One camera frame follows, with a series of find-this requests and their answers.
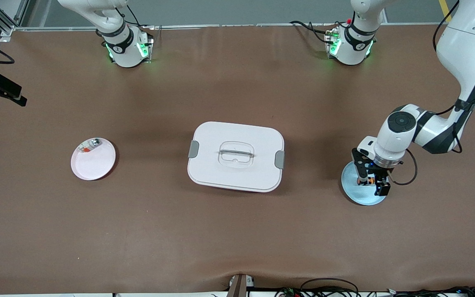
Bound white lidded box grey latches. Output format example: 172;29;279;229
187;121;285;193

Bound light blue round plate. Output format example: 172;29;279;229
341;161;388;206

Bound grey orange lever connector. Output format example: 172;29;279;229
77;139;103;154

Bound pink round plate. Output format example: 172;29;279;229
71;137;116;181

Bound brown table mat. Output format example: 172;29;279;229
0;24;475;294

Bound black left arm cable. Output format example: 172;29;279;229
387;0;475;186

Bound aluminium frame profile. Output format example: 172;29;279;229
0;0;30;38

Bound black looped cable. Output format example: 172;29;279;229
299;278;360;297

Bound black cable bundle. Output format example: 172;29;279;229
386;286;475;297

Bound black base cable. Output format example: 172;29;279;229
289;20;334;42

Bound brown bracket post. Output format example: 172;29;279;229
226;274;249;297

